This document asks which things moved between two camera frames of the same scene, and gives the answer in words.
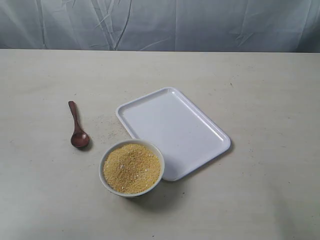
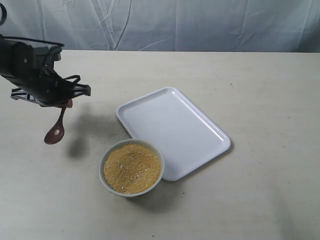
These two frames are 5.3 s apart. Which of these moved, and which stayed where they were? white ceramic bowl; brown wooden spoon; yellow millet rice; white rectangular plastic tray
Moved: brown wooden spoon
Stayed: yellow millet rice; white rectangular plastic tray; white ceramic bowl
